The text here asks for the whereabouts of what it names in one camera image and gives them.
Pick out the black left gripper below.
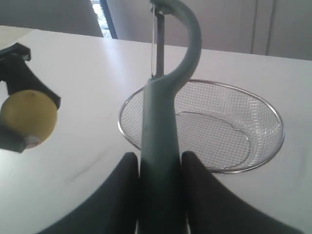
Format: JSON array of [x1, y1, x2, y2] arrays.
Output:
[[0, 43, 61, 109]]

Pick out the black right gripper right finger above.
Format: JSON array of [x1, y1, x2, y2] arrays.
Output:
[[181, 151, 302, 234]]

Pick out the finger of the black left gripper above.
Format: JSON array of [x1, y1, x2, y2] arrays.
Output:
[[0, 125, 26, 153]]

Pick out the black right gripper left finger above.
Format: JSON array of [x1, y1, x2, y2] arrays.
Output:
[[41, 152, 139, 234]]

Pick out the yellow lemon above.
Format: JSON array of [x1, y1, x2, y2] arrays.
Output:
[[0, 90, 58, 149]]

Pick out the teal handled vegetable peeler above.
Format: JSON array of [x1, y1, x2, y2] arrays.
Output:
[[138, 0, 202, 234]]

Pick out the white cabinet doors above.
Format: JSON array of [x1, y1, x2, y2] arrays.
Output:
[[107, 0, 312, 60]]

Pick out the oval wire mesh basket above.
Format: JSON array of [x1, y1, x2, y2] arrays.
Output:
[[118, 79, 284, 174]]

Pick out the window with dark frame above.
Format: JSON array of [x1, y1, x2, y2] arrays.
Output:
[[91, 0, 118, 39]]

